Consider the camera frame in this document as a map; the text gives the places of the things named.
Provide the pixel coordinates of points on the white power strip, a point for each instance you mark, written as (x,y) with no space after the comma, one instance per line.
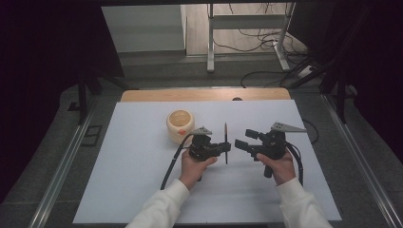
(305,71)

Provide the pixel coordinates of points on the person's left hand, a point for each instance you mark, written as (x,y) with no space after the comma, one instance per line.
(193,169)

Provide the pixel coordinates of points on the white table sheet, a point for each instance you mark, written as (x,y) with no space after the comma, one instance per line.
(142,177)

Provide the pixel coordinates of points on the thin dark stick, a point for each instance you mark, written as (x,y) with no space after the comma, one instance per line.
(226,139)

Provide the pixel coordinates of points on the white metal desk frame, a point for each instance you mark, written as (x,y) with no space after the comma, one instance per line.
(247,22)

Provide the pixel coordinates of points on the white cabinet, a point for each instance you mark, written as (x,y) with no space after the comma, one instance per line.
(142,28)

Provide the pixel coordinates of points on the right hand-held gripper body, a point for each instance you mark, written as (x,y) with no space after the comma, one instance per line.
(272,144)

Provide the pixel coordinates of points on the person's right hand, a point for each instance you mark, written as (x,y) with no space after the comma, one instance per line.
(280,167)

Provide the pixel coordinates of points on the black flat floor frame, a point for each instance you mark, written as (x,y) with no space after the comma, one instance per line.
(91,135)

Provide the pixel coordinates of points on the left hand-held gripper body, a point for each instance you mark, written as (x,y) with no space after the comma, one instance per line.
(202,147)

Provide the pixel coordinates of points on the black metal stand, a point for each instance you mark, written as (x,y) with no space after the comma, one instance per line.
(340,88)
(92,85)

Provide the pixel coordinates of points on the silver metal rail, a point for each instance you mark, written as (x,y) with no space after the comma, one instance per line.
(63,171)
(361,158)

